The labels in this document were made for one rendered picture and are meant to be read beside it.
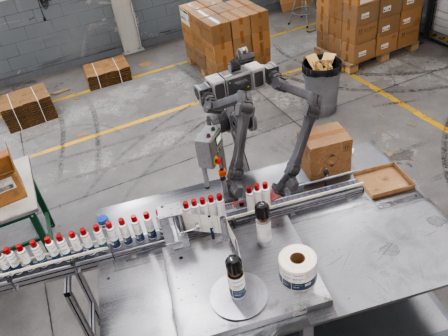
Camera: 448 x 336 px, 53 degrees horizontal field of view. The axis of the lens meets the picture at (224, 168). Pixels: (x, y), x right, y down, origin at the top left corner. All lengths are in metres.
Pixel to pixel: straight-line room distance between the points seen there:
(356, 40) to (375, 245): 3.83
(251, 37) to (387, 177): 3.43
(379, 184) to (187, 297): 1.49
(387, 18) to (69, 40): 4.71
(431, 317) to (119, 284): 1.96
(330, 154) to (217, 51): 3.20
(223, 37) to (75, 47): 2.82
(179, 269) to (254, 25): 4.08
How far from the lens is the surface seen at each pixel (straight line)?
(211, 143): 2.53
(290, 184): 2.77
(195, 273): 2.63
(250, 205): 2.84
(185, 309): 2.49
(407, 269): 2.72
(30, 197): 3.77
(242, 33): 6.05
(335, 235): 2.83
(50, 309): 3.98
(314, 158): 3.06
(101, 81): 6.90
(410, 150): 4.99
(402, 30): 6.74
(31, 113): 6.42
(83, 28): 7.78
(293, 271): 2.39
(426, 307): 3.35
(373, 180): 3.23
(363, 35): 6.26
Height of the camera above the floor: 2.87
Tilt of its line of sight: 37 degrees down
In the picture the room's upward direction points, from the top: 9 degrees counter-clockwise
